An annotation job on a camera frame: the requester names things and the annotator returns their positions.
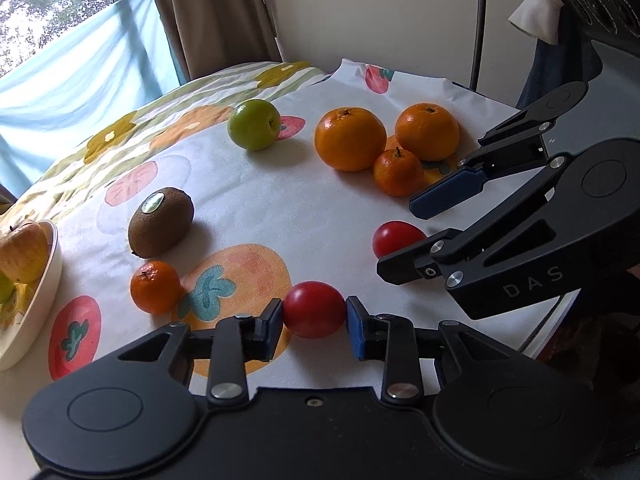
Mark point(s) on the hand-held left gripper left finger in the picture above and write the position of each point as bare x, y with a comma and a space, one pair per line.
274, 329

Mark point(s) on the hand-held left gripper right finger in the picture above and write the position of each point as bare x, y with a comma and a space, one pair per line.
356, 331

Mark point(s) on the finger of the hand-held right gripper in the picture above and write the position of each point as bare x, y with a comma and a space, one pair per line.
405, 265
445, 192

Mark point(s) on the red tomato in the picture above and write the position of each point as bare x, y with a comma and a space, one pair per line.
315, 310
395, 237

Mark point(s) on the large orange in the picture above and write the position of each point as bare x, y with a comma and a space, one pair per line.
427, 132
350, 140

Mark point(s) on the small tangerine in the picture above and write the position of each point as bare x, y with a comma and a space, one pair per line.
398, 172
155, 287

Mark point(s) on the brown kiwi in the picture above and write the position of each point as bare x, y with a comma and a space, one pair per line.
160, 222

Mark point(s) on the green apple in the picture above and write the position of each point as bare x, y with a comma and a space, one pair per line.
5, 290
254, 125

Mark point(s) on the white bowl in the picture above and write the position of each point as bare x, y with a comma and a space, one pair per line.
37, 310

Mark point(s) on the person's right forearm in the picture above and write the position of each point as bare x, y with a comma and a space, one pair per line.
537, 5

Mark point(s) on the fruit print white cloth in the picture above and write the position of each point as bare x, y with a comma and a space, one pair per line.
280, 220

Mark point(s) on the person's blue jeans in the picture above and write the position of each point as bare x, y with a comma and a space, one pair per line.
555, 70

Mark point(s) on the thin grey pole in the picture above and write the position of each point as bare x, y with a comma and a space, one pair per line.
480, 20

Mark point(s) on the floral striped blanket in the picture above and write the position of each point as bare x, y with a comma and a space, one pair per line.
110, 135

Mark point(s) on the yellow red apple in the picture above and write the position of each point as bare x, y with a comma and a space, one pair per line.
22, 255

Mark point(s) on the brown curtain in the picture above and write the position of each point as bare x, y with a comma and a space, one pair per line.
210, 15

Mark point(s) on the light blue curtain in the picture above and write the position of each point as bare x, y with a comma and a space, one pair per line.
75, 70

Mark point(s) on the window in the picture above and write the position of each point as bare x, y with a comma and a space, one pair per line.
40, 0

